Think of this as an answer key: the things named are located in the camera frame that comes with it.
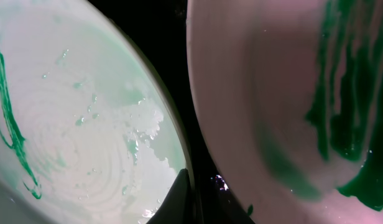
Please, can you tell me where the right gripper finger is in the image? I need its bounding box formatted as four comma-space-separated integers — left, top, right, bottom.
147, 169, 192, 224

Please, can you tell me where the stained white plate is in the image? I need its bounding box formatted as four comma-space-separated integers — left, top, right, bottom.
187, 0, 383, 223
0, 1, 188, 224

